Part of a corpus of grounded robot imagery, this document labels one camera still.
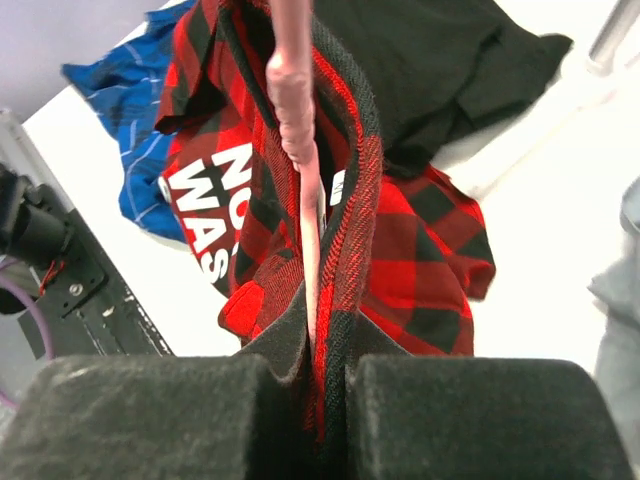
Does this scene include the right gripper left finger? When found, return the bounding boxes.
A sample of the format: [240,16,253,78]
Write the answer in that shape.
[1,292,313,479]

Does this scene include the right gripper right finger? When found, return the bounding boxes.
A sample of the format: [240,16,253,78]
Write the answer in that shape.
[327,312,634,479]

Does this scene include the red black plaid shirt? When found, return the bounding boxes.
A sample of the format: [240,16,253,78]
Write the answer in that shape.
[156,1,495,447]

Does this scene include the pink wire hanger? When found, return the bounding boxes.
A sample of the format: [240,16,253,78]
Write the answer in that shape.
[266,0,321,346]

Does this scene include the grey hanging shirt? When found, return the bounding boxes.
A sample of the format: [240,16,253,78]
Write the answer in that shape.
[589,181,639,463]

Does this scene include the black shirt on table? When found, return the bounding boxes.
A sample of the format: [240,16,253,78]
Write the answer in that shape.
[314,0,572,178]

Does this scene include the blue checked shirt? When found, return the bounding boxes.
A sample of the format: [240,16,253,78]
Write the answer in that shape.
[61,1,194,243]

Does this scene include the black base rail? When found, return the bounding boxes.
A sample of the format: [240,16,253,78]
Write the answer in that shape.
[36,211,173,357]

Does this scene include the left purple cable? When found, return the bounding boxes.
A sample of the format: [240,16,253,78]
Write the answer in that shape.
[0,259,56,409]

